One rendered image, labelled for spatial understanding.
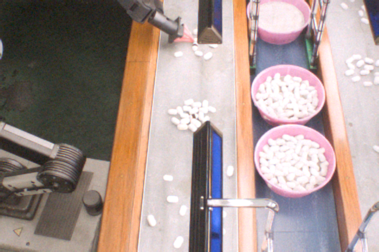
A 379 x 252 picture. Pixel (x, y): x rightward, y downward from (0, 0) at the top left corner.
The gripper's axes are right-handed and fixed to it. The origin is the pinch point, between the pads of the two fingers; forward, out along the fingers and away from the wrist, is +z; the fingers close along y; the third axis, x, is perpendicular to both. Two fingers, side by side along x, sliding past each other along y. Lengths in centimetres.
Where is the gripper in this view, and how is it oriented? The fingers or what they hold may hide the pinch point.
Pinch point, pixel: (192, 40)
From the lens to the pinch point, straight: 200.2
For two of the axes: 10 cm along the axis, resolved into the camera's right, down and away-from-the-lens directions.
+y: 0.3, -8.0, 6.0
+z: 7.8, 3.9, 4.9
